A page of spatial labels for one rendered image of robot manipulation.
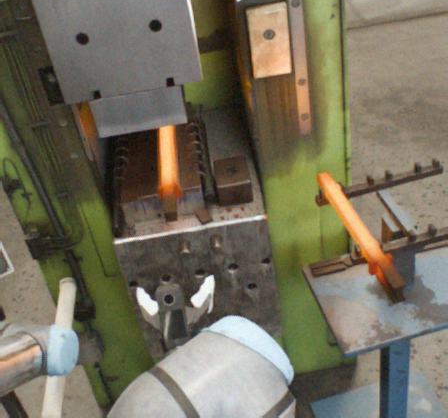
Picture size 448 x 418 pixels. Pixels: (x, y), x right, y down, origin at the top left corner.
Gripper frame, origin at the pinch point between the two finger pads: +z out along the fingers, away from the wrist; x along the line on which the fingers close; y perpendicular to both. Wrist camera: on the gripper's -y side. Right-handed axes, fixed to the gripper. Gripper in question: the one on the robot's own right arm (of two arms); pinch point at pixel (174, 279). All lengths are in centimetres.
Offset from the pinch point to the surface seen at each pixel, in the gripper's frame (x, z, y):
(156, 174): -3.5, 38.9, 1.1
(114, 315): -28, 45, 55
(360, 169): 79, 156, 100
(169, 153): 0.4, 44.7, -0.7
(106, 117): -9.9, 30.7, -21.9
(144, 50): 1.5, 30.7, -35.7
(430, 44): 156, 273, 100
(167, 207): -0.7, 22.1, -1.1
